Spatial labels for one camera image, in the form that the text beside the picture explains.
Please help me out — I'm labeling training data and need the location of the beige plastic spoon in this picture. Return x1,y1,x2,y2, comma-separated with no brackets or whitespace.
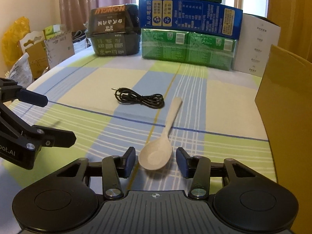
138,97,183,171

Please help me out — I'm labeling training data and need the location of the yellow plastic bag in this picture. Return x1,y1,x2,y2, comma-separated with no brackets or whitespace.
1,16,30,69

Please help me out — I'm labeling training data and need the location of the brown cardboard hang packaging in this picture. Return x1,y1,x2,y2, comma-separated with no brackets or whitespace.
19,31,49,80

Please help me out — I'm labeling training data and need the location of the checked blue green tablecloth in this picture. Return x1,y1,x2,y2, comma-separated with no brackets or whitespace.
1,49,276,233

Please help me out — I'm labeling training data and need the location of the white paper envelope bag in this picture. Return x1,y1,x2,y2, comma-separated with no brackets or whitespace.
44,31,74,69

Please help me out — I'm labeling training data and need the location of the brown cardboard box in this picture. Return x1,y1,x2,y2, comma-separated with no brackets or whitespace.
255,45,311,233

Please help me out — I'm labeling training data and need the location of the green wrapped tissue pack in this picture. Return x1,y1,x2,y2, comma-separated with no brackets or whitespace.
141,28,237,71

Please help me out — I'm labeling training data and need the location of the black Hongli food container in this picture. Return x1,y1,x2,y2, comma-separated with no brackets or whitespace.
87,4,141,57

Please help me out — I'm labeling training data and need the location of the tall white box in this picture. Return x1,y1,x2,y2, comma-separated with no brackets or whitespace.
232,13,281,77

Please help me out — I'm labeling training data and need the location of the blue carton box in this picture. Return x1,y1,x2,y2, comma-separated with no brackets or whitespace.
139,0,243,40

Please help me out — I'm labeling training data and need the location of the brown curtain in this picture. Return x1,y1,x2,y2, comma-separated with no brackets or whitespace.
268,0,311,61

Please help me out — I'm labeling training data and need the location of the black audio cable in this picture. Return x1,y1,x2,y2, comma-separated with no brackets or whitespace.
111,87,165,110

